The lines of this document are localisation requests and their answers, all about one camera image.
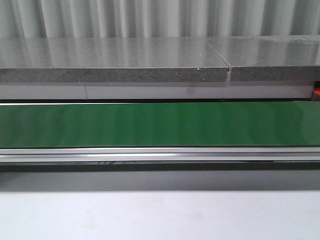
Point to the grey speckled stone slab left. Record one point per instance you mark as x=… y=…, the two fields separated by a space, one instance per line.
x=110 y=60

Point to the grey speckled stone slab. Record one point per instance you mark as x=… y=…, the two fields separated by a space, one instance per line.
x=294 y=58
x=110 y=60

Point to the green conveyor belt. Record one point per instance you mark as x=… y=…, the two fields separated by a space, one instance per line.
x=265 y=123

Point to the grey speckled stone slab right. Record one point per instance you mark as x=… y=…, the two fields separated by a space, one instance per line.
x=294 y=58

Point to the white cabinet panel under slab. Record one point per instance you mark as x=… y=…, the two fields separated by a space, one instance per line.
x=157 y=91

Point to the white pleated curtain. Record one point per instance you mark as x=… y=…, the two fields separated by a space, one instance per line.
x=157 y=18

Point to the aluminium conveyor frame rail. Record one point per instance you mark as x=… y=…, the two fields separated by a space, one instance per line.
x=96 y=159

